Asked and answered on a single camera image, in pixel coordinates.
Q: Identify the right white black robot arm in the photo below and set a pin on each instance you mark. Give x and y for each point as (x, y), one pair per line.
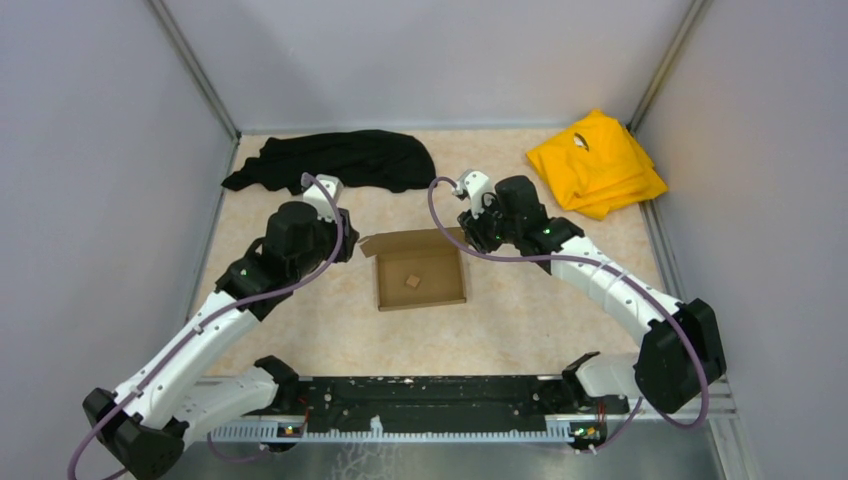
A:
(680, 349)

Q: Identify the black cloth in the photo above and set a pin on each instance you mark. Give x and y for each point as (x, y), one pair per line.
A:
(366, 158)

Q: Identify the brown cardboard paper box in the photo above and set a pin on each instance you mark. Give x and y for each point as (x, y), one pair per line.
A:
(429, 254)

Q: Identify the left aluminium corner post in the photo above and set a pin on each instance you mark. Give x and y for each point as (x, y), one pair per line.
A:
(187, 57)

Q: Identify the aluminium corner post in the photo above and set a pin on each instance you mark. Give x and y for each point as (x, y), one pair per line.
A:
(697, 9)
(187, 57)

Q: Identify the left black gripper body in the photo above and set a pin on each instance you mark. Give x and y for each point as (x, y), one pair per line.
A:
(326, 236)

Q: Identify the aluminium frame rail front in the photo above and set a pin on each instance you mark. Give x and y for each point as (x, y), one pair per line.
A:
(580, 431)

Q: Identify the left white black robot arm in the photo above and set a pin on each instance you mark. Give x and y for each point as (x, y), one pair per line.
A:
(199, 351)

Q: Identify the right aluminium corner post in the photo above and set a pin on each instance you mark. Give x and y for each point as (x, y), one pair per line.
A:
(697, 9)

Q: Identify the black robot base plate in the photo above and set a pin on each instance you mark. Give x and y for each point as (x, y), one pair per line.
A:
(440, 404)

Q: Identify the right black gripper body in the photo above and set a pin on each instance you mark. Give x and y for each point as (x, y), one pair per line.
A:
(490, 229)

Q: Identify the yellow folded cloth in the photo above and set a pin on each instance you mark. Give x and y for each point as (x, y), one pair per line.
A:
(595, 166)

